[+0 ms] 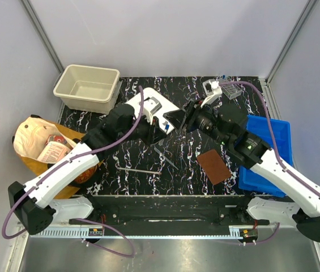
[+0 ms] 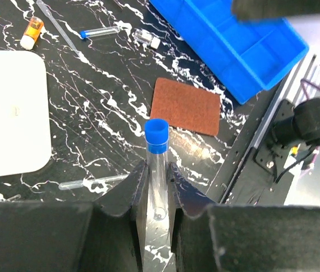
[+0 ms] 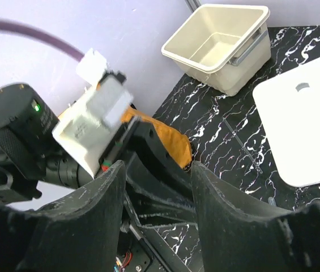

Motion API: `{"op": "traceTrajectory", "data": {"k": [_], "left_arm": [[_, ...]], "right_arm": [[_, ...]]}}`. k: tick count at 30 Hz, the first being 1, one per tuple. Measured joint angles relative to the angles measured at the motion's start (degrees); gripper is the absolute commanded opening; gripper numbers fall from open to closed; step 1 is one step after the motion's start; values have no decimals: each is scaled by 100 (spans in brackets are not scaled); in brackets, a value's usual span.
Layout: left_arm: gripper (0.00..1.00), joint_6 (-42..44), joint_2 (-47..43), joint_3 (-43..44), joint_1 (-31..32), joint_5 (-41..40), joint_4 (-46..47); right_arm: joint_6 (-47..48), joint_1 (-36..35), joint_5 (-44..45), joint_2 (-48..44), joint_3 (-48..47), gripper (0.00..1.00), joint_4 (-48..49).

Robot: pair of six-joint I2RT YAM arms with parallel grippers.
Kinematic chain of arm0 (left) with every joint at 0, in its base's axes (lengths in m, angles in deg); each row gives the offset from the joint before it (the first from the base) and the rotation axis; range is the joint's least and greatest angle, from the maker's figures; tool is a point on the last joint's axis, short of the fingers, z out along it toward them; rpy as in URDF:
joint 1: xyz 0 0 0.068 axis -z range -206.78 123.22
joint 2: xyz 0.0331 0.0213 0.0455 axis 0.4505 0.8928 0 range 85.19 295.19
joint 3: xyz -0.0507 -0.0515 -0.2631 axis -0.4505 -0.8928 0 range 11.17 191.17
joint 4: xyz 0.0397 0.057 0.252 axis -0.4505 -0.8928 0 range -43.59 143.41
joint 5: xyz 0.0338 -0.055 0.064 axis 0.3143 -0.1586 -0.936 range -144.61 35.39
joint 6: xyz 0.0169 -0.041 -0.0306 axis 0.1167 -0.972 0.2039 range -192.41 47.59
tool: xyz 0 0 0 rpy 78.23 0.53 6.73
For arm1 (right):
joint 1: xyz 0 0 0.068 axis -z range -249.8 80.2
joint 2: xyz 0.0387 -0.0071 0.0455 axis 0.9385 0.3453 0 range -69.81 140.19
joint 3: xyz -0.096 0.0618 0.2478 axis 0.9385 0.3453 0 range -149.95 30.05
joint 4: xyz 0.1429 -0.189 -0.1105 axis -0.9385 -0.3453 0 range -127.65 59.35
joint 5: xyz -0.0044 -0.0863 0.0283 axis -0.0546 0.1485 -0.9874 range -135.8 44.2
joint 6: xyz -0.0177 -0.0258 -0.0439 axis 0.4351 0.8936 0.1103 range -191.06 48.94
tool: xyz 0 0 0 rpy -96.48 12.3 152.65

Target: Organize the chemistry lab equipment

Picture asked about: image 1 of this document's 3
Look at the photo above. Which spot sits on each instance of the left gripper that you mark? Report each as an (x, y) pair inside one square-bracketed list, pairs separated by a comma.
[(156, 134)]

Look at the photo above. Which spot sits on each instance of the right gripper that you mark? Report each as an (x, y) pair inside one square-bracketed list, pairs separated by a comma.
[(176, 118)]

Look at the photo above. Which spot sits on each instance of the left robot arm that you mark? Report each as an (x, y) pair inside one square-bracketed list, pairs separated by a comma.
[(35, 204)]

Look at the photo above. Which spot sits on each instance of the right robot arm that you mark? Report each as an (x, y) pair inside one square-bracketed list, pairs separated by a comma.
[(227, 126)]

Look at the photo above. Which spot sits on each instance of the thermometer with red tip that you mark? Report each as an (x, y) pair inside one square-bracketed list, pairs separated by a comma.
[(139, 170)]

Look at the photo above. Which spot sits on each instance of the clear test tube rack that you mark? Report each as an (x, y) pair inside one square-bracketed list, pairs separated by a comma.
[(231, 91)]

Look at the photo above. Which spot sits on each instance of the beige plastic bin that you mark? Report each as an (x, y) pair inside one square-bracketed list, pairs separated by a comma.
[(88, 88)]

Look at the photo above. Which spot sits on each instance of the cloth bag with items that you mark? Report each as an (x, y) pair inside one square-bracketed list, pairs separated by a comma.
[(40, 143)]

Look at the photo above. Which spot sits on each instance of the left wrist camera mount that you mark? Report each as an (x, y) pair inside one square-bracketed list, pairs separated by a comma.
[(151, 105)]

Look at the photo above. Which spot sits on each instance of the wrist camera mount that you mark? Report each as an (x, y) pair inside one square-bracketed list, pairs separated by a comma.
[(212, 90), (151, 105)]

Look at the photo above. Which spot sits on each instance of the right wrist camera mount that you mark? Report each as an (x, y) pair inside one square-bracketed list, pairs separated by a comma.
[(212, 90)]

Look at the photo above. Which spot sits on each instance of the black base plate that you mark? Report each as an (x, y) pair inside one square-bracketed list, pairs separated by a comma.
[(214, 209)]

